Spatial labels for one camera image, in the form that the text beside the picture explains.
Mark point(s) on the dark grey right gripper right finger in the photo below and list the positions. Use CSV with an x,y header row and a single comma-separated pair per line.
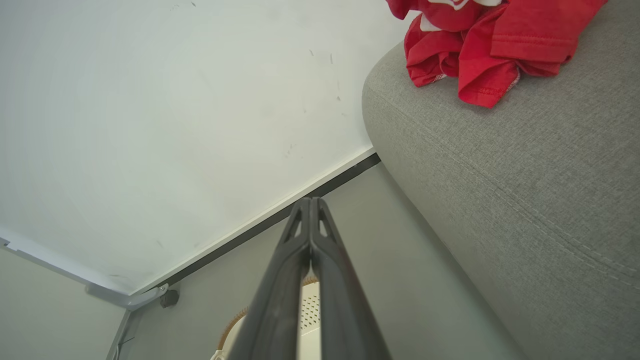
x,y
340,300

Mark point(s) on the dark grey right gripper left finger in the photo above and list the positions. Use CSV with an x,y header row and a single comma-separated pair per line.
x,y
280,290

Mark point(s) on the red t-shirt white print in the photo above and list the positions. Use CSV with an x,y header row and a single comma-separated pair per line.
x,y
480,65

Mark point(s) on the cream perforated plastic laundry basket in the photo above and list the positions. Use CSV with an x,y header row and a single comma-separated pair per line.
x,y
310,320

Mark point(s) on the white and black baseboard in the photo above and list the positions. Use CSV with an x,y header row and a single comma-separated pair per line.
x,y
250,229

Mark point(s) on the black caster wheel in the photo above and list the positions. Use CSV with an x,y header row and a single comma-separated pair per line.
x,y
170,298

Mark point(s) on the grey fabric sofa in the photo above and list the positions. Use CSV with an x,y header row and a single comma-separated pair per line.
x,y
500,200

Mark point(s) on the grey metal frame leg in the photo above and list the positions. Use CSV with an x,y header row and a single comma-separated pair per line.
x,y
125,301

